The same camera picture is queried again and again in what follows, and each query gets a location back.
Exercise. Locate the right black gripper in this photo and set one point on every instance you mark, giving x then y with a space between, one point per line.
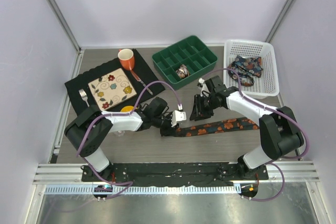
198 113

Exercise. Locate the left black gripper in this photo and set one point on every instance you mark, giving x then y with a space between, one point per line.
169 130

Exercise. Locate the black orange floral tie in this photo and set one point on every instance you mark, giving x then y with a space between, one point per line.
230 125

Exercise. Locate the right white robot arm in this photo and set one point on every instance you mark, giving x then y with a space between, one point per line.
278 129

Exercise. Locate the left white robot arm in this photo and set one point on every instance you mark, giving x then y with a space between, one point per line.
87 132

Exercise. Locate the yellow plastic mug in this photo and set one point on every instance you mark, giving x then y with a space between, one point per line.
128 108

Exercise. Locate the rolled tie in tray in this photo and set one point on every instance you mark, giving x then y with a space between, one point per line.
182 71

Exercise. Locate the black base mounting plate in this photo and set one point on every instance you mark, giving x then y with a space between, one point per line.
181 174

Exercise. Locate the green divided organizer tray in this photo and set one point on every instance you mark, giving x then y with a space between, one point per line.
190 51

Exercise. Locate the blue floral tie in basket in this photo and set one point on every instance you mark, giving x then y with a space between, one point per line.
247 69

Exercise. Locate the square floral ceramic plate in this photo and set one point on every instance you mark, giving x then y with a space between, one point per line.
112 89

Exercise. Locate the white plastic basket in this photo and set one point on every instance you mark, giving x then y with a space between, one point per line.
265 86

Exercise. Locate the orange ceramic mug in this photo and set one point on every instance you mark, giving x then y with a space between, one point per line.
126 58

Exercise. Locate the silver fork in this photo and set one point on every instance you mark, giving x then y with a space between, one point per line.
84 97

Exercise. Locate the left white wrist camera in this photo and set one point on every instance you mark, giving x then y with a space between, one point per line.
178 116

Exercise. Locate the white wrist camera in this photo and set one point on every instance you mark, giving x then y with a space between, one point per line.
202 86
178 116

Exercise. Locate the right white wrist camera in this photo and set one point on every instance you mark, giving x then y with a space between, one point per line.
202 86

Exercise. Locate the orange handled table knife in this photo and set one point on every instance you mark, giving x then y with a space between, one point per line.
140 81

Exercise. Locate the aluminium frame rail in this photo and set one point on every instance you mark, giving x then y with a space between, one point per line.
294 171

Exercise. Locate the white slotted cable duct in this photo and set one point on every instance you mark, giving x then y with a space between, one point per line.
97 189

